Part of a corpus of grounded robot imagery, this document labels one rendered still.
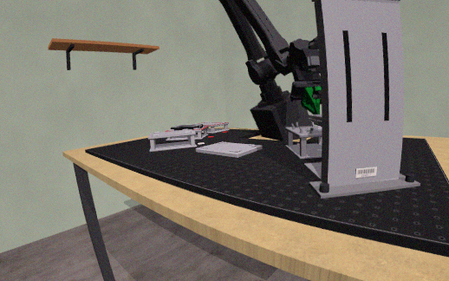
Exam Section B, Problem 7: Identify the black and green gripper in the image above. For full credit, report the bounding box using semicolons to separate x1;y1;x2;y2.
290;81;322;114

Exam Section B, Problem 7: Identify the black cylinder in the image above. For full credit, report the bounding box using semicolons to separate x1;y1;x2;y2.
319;183;329;193
405;173;415;182

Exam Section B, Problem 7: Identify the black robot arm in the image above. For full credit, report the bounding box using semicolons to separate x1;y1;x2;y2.
219;0;321;108

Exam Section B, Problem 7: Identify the white rectangular plate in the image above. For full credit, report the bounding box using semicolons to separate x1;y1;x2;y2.
308;114;322;122

